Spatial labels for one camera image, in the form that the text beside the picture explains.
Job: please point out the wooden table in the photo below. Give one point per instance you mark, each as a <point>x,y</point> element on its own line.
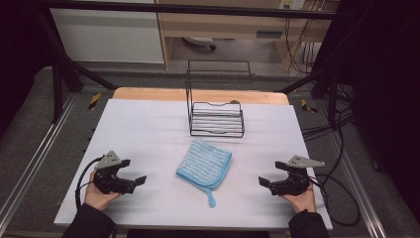
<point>158,93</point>

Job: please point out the yellow black floor tape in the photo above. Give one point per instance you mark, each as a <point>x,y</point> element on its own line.
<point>94,101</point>
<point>307,106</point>

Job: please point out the person's right hand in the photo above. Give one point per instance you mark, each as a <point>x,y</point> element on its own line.
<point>302,201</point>

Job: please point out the blue striped cloth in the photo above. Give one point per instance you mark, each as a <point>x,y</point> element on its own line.
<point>204,165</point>

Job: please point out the white table mat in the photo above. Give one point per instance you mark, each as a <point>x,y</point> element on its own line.
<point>155,139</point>

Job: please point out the black curtain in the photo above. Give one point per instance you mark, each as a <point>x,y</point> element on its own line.
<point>386,82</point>

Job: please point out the light wooden desk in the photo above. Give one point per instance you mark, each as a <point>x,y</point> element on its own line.
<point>228,24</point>

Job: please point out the aluminium floor rail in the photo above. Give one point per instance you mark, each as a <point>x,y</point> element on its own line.
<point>358,185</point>
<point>36,155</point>

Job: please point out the white wall socket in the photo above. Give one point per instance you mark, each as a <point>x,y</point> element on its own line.
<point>292,4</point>

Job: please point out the black horizontal frame bar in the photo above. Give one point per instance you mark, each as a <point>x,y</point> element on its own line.
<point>198,10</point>

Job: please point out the black metal frame stand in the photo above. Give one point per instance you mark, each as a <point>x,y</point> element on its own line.
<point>57,86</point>
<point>332,86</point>

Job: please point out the person's left hand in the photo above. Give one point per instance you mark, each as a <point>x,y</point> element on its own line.
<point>97,198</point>

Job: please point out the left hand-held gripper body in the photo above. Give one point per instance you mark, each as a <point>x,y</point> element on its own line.
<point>110,183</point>

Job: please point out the white chair base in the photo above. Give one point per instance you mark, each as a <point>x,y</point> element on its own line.
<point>199,40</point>

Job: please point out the white cabinet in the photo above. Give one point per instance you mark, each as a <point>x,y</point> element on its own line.
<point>109,33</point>

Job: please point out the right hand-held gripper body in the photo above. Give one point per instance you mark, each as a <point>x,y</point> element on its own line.
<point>292,183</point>

